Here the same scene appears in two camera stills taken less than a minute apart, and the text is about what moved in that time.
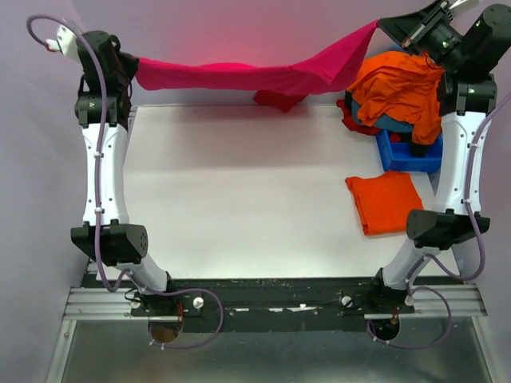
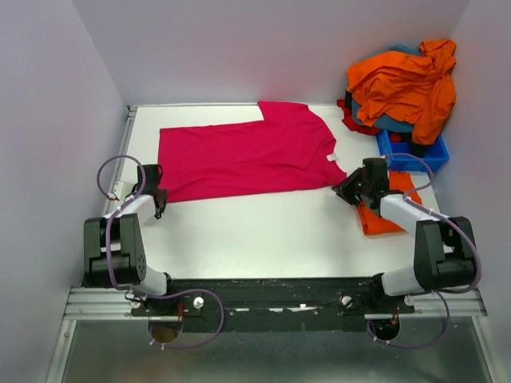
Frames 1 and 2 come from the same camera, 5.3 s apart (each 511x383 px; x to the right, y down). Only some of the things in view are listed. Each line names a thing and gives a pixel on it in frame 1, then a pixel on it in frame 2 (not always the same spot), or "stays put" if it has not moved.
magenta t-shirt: (322, 69) -> (291, 148)
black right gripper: (406, 28) -> (344, 187)
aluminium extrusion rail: (85, 303) stays put
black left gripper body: (127, 66) -> (164, 197)
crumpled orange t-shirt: (401, 86) stays put
